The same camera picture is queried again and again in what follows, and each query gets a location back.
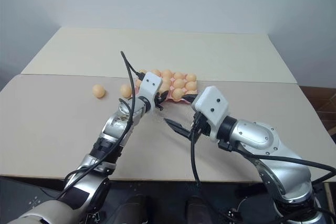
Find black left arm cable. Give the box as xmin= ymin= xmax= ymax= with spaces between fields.
xmin=56 ymin=50 xmax=146 ymax=200

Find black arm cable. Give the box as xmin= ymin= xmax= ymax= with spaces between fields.
xmin=189 ymin=120 xmax=238 ymax=222
xmin=219 ymin=141 xmax=333 ymax=184
xmin=56 ymin=50 xmax=146 ymax=200

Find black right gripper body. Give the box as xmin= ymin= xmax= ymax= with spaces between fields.
xmin=188 ymin=111 xmax=211 ymax=141

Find pink egg carton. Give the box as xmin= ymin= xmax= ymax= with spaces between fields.
xmin=135 ymin=69 xmax=198 ymax=103

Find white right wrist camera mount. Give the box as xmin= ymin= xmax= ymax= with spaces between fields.
xmin=191 ymin=86 xmax=230 ymax=142

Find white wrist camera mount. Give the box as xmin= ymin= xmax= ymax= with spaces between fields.
xmin=135 ymin=71 xmax=163 ymax=104
xmin=191 ymin=86 xmax=230 ymax=142

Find dark rounded shape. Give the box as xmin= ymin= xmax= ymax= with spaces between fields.
xmin=185 ymin=195 xmax=211 ymax=224

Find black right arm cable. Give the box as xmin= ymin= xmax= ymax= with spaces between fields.
xmin=189 ymin=120 xmax=238 ymax=222
xmin=219 ymin=141 xmax=333 ymax=184

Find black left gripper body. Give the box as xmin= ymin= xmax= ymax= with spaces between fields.
xmin=153 ymin=92 xmax=162 ymax=110

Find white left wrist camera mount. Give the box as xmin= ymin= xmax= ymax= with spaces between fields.
xmin=135 ymin=71 xmax=163 ymax=104

